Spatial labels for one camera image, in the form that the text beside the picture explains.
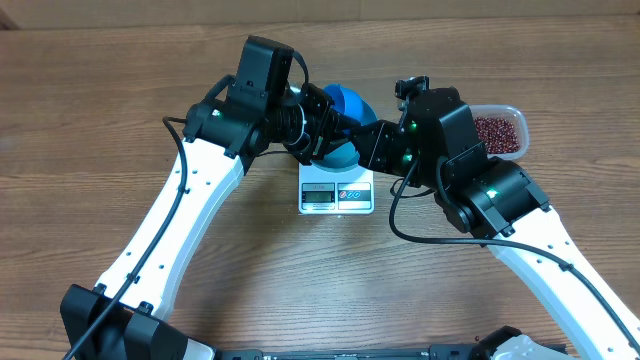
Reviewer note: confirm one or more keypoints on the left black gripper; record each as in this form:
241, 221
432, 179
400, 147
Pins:
329, 119

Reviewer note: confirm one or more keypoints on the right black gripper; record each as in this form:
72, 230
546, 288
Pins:
383, 160

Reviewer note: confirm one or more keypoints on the blue plastic measuring scoop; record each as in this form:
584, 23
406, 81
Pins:
349, 103

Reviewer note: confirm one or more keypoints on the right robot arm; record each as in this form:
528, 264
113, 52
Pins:
496, 204

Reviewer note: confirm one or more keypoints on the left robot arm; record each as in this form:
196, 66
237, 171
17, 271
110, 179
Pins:
125, 315

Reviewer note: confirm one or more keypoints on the blue metal bowl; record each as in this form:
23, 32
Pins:
337, 164

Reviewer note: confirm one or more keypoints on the white digital kitchen scale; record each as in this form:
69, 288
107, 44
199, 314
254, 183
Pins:
335, 191

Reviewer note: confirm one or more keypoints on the red adzuki beans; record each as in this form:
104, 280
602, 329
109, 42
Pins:
498, 134

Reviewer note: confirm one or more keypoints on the clear plastic food container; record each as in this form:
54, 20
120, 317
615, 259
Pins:
515, 117

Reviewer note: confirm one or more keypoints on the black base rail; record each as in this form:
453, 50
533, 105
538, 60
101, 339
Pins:
432, 352

